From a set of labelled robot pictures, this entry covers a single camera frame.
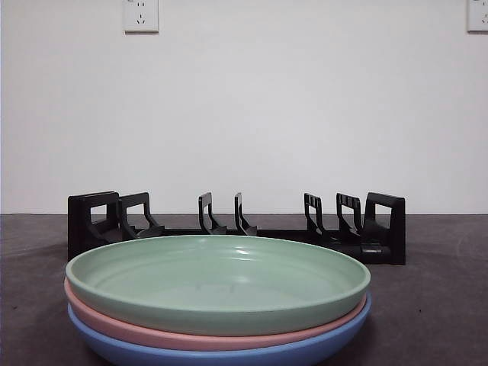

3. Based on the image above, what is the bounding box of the black plastic plate rack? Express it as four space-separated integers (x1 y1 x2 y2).
67 191 406 265

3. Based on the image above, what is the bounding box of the pink round plate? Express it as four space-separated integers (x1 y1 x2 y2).
63 280 373 352

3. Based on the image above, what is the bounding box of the white wall socket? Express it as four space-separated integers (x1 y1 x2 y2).
123 0 159 33
467 0 488 33

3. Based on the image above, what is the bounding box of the blue round plate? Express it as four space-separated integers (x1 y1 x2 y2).
67 293 373 366

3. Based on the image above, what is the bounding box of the green round plate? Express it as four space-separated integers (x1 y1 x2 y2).
65 235 371 337

